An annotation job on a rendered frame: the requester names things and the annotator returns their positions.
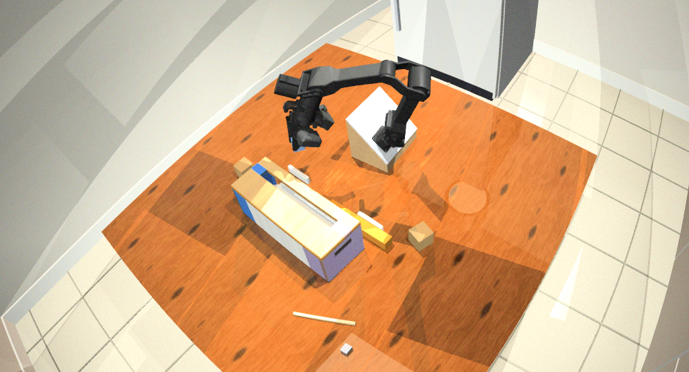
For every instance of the beige curved flat strip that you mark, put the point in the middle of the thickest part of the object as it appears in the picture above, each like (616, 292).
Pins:
(324, 318)

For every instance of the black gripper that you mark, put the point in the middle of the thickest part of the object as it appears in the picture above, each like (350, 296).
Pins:
(298, 124)

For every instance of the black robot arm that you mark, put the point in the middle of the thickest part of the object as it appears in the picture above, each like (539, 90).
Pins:
(322, 81)

